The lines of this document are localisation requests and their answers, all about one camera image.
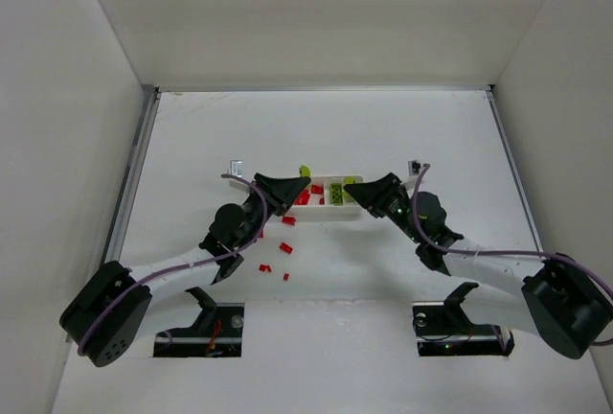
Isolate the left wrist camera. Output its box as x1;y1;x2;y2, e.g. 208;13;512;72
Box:
228;159;249;192

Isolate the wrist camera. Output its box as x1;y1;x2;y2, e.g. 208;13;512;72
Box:
228;159;249;192
403;160;423;188

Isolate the green duplo brick in tray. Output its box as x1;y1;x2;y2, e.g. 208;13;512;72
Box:
329;182;344;206

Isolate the red lego slope piece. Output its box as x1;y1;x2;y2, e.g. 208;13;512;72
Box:
311;184;324;195

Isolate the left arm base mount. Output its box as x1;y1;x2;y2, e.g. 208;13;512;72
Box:
152;287;245;358

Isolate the white divided sorting tray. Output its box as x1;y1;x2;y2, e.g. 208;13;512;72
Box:
253;172;363;222

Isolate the pale green duplo brick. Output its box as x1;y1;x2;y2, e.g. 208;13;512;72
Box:
299;165;310;177

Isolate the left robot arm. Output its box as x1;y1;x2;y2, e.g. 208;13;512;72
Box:
58;173;311;367

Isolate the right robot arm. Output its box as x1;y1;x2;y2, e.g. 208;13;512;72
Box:
344;173;612;359

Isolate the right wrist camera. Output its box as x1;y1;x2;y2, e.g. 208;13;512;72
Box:
403;160;423;188

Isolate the red arch lego piece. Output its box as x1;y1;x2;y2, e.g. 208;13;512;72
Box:
294;190;310;206

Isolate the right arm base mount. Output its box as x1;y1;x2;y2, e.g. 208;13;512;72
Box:
412;282;515;357

